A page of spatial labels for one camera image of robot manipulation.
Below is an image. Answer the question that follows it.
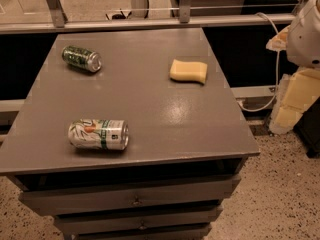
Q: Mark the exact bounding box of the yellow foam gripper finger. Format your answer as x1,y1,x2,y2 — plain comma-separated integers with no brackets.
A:
266,26,289,51
269,67,320,134

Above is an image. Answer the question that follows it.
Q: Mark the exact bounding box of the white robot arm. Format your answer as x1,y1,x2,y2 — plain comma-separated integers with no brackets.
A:
266,0,320,134

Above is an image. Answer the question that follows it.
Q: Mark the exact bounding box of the white green soda can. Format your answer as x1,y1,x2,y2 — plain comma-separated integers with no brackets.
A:
68,119,129,151

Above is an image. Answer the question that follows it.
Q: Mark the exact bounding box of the yellow sponge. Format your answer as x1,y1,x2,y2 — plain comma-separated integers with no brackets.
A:
169,59,208,84

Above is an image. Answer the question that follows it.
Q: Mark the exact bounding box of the grey drawer cabinet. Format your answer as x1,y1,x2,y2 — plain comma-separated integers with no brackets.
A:
0,27,261,240

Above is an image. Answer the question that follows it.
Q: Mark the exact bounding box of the middle drawer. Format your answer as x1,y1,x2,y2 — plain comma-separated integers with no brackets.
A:
54,205,223,234

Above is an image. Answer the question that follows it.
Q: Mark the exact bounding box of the drawer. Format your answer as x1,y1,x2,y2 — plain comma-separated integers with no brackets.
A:
63,223,211,240
19,174,241,216
54,205,223,234

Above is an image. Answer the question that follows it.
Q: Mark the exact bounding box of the bottom drawer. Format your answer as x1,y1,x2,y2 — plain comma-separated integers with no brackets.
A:
63,223,211,240

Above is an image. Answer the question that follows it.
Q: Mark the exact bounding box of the top drawer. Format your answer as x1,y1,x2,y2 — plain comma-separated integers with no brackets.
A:
19,174,241,216

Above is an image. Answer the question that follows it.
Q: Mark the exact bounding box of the white cable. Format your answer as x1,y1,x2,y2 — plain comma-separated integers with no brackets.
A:
237,11,282,113

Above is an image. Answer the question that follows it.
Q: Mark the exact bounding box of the metal railing frame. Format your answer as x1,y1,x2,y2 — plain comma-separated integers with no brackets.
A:
0,0,308,34

